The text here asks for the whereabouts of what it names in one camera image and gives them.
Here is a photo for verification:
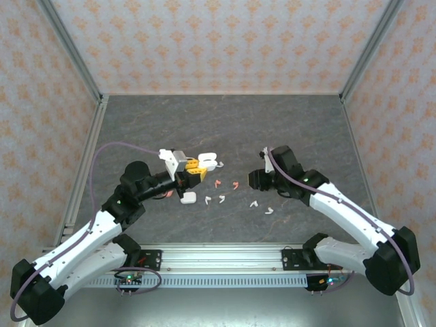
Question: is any small controller circuit board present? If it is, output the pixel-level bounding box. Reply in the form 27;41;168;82
115;273;144;290
306;274;341;291

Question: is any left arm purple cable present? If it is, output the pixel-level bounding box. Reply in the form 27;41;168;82
10;142;163;323

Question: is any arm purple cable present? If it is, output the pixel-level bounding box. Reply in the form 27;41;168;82
267;146;416;296
10;142;163;323

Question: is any aluminium table side rail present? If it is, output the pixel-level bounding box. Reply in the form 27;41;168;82
339;95;429;327
40;95;110;255

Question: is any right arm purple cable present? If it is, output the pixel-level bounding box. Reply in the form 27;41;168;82
267;146;416;296

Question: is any thin looped board cable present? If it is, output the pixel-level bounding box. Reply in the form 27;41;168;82
311;265;355;294
113;266;163;296

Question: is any slotted grey cable duct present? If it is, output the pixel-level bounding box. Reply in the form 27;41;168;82
83;274;311;290

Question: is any grey metal base plate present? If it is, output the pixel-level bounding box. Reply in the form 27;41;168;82
20;285;420;327

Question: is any aluminium frame corner post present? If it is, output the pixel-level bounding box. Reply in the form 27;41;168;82
35;0;105;103
339;0;406;103

